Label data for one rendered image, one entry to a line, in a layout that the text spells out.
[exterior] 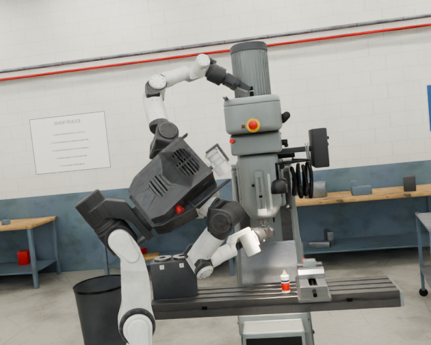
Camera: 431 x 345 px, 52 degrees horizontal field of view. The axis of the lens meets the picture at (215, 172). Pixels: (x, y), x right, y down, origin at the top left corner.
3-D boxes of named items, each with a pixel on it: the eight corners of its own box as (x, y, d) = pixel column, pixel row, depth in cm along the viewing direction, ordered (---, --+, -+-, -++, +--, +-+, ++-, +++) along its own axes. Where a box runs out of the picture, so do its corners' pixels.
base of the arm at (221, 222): (225, 243, 170) (236, 218, 166) (196, 227, 173) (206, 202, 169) (238, 231, 183) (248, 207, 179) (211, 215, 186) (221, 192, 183)
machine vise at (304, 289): (332, 300, 200) (330, 277, 199) (298, 302, 202) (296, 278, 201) (323, 277, 234) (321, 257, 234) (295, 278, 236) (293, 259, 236)
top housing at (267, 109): (283, 129, 195) (280, 92, 194) (224, 135, 199) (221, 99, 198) (280, 131, 242) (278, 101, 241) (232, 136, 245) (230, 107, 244)
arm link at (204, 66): (215, 74, 208) (193, 64, 206) (210, 85, 218) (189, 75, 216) (224, 56, 212) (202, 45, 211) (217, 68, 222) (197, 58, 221)
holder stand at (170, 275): (196, 296, 225) (192, 257, 224) (153, 300, 225) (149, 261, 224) (198, 288, 237) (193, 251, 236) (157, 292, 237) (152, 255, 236)
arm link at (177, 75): (177, 75, 216) (141, 89, 209) (179, 61, 207) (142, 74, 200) (188, 92, 213) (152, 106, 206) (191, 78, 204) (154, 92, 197)
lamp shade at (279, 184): (276, 194, 194) (275, 180, 193) (267, 193, 200) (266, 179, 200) (290, 192, 196) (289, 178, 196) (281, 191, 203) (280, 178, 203)
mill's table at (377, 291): (406, 307, 205) (404, 289, 204) (146, 320, 220) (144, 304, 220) (392, 289, 228) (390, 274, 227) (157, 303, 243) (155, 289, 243)
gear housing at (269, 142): (283, 151, 206) (281, 129, 205) (230, 156, 209) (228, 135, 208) (280, 149, 239) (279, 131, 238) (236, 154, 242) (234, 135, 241)
